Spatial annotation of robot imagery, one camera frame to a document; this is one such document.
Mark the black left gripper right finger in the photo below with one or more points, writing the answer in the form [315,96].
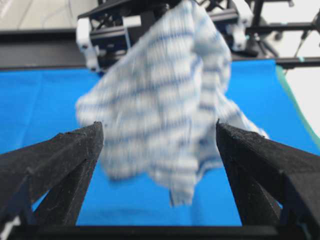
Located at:
[272,183]

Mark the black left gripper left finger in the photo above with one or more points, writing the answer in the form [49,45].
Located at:
[46,183]

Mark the white blue-striped towel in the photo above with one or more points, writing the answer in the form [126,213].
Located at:
[160,103]

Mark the blue table cloth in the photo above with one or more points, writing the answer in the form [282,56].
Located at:
[37,105]

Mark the black metal frame stand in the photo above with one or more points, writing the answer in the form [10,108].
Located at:
[257,29]

